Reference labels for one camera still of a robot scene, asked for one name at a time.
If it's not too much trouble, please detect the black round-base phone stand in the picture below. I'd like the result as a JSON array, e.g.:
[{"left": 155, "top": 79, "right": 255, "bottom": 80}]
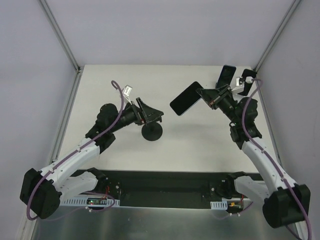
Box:
[{"left": 141, "top": 122, "right": 163, "bottom": 142}]

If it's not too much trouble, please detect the blue-edged black phone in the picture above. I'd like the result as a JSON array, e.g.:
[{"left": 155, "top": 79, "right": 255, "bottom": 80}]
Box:
[
  {"left": 169, "top": 81, "right": 203, "bottom": 116},
  {"left": 215, "top": 64, "right": 237, "bottom": 89}
]

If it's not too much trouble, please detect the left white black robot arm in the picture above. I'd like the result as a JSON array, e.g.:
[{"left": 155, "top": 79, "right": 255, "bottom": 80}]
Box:
[{"left": 19, "top": 97, "right": 164, "bottom": 221}]

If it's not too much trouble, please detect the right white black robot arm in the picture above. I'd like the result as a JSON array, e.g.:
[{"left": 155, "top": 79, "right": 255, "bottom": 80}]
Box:
[{"left": 196, "top": 85, "right": 311, "bottom": 230}]

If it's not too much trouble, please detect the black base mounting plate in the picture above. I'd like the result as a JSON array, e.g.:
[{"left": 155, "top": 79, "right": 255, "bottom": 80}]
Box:
[{"left": 88, "top": 167, "right": 266, "bottom": 209}]

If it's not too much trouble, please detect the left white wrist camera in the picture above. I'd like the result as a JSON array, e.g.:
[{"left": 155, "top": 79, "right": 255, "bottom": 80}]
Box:
[{"left": 122, "top": 85, "right": 133, "bottom": 99}]

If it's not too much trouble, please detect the right aluminium frame post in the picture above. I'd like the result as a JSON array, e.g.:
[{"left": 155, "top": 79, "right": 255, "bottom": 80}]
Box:
[{"left": 253, "top": 0, "right": 303, "bottom": 73}]

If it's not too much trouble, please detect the aluminium frame post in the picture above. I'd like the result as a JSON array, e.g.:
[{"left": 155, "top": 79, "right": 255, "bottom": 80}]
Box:
[
  {"left": 38, "top": 0, "right": 82, "bottom": 73},
  {"left": 253, "top": 0, "right": 303, "bottom": 73}
]

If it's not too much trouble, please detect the left white cable duct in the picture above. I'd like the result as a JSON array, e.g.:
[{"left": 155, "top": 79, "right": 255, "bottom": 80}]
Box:
[{"left": 60, "top": 196, "right": 120, "bottom": 208}]

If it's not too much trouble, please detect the white cable duct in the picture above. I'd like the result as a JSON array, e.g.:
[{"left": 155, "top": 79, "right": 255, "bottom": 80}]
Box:
[
  {"left": 60, "top": 196, "right": 120, "bottom": 208},
  {"left": 210, "top": 199, "right": 244, "bottom": 211}
]

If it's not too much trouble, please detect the right white cable duct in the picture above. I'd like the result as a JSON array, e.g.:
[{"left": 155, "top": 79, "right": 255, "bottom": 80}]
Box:
[{"left": 210, "top": 199, "right": 244, "bottom": 211}]

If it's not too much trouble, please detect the left aluminium frame post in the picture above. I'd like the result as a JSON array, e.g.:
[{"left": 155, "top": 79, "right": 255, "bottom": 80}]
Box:
[{"left": 38, "top": 0, "right": 82, "bottom": 73}]

